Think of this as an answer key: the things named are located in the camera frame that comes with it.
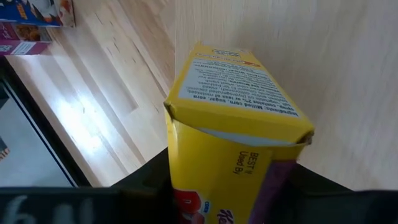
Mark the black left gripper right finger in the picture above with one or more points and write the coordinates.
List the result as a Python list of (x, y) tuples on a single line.
[(304, 202)]

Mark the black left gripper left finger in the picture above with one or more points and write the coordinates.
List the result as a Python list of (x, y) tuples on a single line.
[(149, 193)]

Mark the yellow cereal box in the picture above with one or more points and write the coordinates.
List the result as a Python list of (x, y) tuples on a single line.
[(217, 171)]

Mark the magenta cereal box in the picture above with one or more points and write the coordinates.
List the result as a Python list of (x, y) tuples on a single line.
[(15, 46)]

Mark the blue cereal box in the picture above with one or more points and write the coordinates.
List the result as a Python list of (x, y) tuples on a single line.
[(18, 14)]

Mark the black metal table frame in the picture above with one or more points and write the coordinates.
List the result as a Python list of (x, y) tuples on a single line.
[(46, 130)]

